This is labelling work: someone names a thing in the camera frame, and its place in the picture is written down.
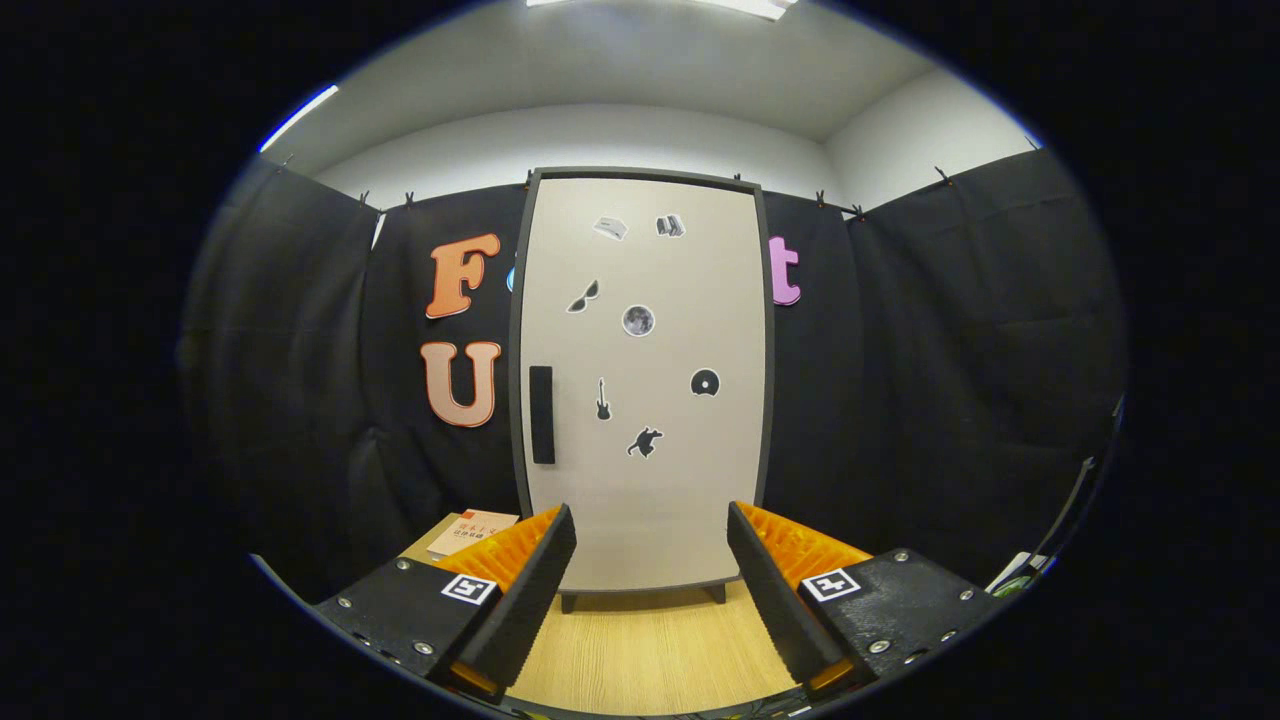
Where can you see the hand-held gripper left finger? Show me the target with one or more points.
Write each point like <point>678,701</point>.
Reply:
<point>525,600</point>

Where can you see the narrow ceiling light strip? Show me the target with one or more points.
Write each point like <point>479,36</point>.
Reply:
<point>298,118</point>

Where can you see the grey shoe cabinet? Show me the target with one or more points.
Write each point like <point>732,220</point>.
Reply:
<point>640,172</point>

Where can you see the black backdrop cloth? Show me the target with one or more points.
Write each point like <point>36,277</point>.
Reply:
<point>900,400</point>

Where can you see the black stand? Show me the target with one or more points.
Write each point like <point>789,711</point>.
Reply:
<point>1072,500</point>

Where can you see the wide ceiling light panel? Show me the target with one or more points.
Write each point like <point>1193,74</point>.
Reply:
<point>740,6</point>

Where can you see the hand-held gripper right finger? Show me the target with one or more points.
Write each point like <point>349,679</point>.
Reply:
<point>780,600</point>

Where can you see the stack of books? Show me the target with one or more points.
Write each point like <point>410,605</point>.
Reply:
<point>470,532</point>

